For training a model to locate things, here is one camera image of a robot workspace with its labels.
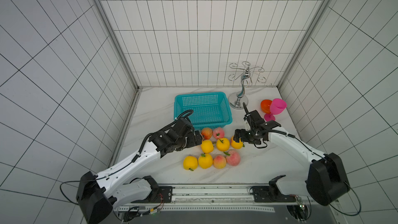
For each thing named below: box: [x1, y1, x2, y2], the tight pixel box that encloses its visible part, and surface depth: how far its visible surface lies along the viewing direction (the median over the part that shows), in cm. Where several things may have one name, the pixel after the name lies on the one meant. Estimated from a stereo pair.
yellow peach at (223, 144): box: [216, 137, 230, 152], surface depth 86 cm
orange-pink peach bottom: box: [212, 154, 227, 170], surface depth 80 cm
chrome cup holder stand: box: [228, 61, 267, 110], surface depth 93 cm
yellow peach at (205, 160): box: [197, 153, 213, 170], surface depth 80 cm
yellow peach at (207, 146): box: [200, 139, 215, 154], surface depth 85 cm
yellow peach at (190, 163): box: [182, 155, 198, 172], surface depth 80 cm
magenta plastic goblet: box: [264, 98, 288, 122], surface depth 93 cm
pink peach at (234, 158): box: [226, 149, 241, 167], surface depth 80 cm
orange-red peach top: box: [201, 127, 213, 140], surface depth 91 cm
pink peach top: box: [212, 127, 225, 139], surface depth 90 cm
